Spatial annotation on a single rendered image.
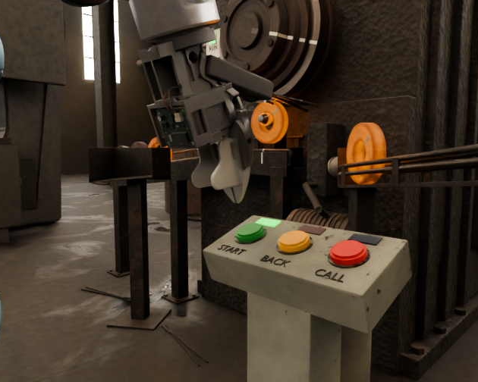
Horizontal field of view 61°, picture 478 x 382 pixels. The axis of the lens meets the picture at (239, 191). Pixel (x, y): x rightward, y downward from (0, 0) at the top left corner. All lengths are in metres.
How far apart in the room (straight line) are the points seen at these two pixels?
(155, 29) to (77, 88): 11.62
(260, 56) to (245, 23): 0.13
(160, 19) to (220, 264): 0.30
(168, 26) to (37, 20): 3.52
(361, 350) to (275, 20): 1.03
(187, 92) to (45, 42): 3.50
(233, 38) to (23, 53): 2.55
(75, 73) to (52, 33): 8.15
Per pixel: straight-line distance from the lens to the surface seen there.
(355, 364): 0.68
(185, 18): 0.44
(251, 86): 0.52
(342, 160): 1.12
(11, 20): 3.85
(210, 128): 0.45
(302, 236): 0.50
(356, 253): 0.45
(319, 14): 1.39
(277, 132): 1.45
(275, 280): 0.48
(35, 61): 3.85
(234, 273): 0.53
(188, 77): 0.46
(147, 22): 0.45
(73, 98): 11.98
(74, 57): 12.19
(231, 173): 0.49
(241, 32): 1.47
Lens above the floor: 0.72
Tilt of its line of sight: 6 degrees down
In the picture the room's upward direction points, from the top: straight up
